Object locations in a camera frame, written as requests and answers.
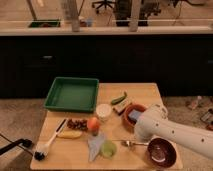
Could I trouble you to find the distant green bin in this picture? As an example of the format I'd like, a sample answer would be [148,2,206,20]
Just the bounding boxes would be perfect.
[28,20,61,28]

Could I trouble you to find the dark brown bowl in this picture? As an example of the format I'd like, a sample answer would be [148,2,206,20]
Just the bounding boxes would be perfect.
[147,138,177,168]

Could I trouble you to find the white paper cup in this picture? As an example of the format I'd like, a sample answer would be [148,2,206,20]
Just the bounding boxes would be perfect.
[96,104,112,121]

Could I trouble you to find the green pea pod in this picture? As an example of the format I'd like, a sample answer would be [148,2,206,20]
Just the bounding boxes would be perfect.
[111,92,127,105]

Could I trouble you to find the yellow banana toy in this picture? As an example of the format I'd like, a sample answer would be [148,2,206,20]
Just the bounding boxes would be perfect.
[58,130,82,139]

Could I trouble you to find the grey cloth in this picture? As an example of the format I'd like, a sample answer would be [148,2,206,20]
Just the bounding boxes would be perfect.
[88,134,106,162]

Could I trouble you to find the orange fruit toy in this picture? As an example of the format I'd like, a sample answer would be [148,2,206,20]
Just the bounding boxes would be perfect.
[87,117,100,131]

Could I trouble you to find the brown chocolate bar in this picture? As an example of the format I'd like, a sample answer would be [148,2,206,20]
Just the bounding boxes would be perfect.
[113,100,131,115]

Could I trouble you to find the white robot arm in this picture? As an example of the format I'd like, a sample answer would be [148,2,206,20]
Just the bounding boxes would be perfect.
[134,104,213,159]

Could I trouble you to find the dark grape bunch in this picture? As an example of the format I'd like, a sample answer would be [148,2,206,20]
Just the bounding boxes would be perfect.
[67,119,87,131]

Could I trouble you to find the blue sponge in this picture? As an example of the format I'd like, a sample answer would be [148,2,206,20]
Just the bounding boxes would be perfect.
[128,110,142,122]

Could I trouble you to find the black office chair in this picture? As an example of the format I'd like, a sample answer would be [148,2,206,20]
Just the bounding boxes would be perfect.
[91,0,115,14]

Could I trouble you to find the black cable stand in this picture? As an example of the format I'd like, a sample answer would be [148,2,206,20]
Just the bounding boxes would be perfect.
[0,133,33,155]

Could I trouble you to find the terracotta clay bowl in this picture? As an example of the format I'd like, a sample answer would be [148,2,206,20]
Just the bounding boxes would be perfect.
[122,104,146,133]

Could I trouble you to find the silver metal fork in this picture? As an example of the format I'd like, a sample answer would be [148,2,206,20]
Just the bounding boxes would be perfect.
[121,140,148,147]

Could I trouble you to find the light green cup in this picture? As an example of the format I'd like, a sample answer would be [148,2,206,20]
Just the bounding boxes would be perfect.
[100,140,117,158]

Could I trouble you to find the green plastic tray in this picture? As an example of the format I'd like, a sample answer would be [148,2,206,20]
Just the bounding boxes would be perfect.
[44,77,99,113]

